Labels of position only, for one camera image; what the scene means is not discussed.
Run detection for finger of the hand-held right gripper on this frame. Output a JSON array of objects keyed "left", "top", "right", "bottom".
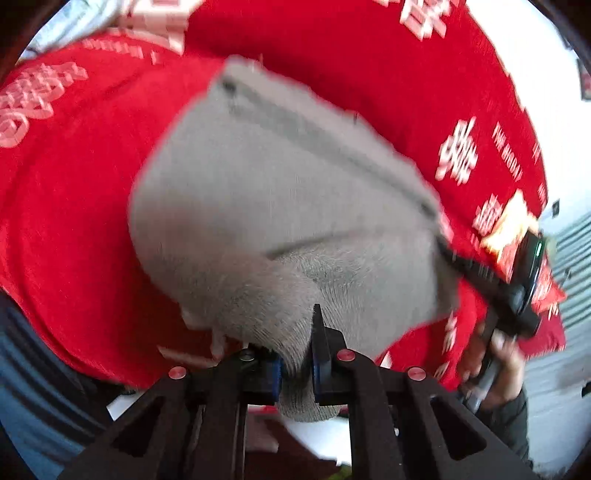
[{"left": 435, "top": 234, "right": 504, "bottom": 301}]

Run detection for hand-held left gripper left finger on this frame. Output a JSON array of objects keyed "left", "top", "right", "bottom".
[{"left": 58, "top": 346, "right": 283, "bottom": 480}]

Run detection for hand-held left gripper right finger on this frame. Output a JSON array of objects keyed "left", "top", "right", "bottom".
[{"left": 310, "top": 303, "right": 542, "bottom": 480}]

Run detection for grey knit sweater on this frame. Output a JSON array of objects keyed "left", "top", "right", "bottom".
[{"left": 127, "top": 54, "right": 461, "bottom": 424}]

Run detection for person's right forearm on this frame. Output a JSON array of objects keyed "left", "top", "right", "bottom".
[{"left": 475, "top": 387, "right": 534, "bottom": 467}]

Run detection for person's right hand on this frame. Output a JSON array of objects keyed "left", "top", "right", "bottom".
[{"left": 457, "top": 323, "right": 528, "bottom": 412}]

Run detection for crinkled snack packet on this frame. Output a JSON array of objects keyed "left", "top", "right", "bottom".
[{"left": 479, "top": 188, "right": 570, "bottom": 320}]

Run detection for grey ribbed panel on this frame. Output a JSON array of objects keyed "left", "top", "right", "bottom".
[{"left": 550, "top": 220, "right": 591, "bottom": 335}]

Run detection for person's blue jeans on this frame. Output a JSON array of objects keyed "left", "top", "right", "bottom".
[{"left": 0, "top": 286, "right": 118, "bottom": 480}]

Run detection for red printed blanket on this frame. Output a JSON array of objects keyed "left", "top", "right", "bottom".
[{"left": 0, "top": 0, "right": 570, "bottom": 394}]

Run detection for pale patterned cloth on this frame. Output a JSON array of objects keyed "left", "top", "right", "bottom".
[{"left": 19, "top": 0, "right": 127, "bottom": 62}]

